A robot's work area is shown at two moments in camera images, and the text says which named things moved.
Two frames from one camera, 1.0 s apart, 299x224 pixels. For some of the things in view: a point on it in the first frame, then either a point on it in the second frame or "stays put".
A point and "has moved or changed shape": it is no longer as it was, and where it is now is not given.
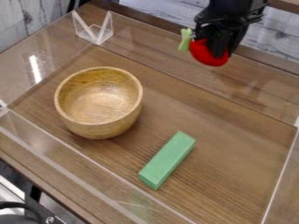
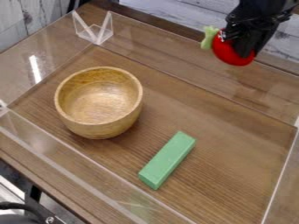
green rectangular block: (168, 160) stays put
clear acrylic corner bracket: (95, 33) stays put
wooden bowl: (98, 101) stays put
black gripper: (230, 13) -> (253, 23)
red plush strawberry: (202, 52) has moved or changed shape
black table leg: (35, 193) stays put
